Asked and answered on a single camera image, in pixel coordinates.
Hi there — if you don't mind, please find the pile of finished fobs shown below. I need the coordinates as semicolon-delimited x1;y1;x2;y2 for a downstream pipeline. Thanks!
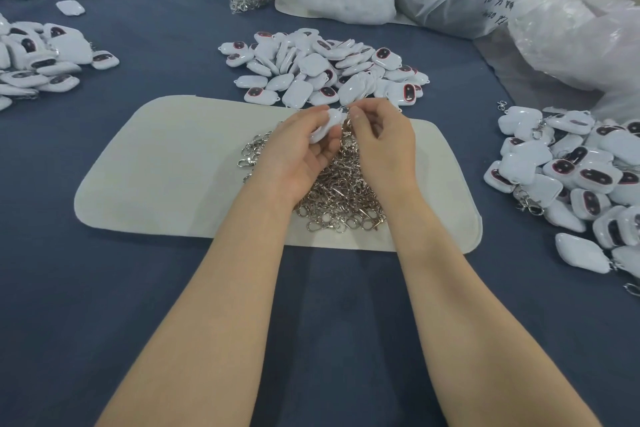
484;101;640;295

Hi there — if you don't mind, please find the pile of metal clasps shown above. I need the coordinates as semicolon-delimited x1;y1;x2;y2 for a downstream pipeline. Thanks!
238;126;387;234

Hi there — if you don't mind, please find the white fob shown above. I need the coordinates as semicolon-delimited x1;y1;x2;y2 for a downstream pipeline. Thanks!
309;106;349;145

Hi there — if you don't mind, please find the person's left hand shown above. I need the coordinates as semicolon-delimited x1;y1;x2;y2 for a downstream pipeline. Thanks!
248;105;344;209

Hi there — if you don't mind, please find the person's left forearm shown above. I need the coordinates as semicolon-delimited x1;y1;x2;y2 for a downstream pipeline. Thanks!
97;193;301;427

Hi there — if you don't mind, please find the cream felt work mat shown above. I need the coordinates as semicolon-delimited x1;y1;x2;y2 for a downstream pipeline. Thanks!
74;94;483;254

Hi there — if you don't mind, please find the crumpled clear plastic bag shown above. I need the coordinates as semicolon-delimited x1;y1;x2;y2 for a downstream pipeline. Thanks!
508;0;640;121

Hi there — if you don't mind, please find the person's right hand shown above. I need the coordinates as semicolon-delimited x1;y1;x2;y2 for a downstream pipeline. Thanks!
347;97;419;207

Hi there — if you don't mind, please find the person's right forearm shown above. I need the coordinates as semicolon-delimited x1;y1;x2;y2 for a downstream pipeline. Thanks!
386;191;603;427

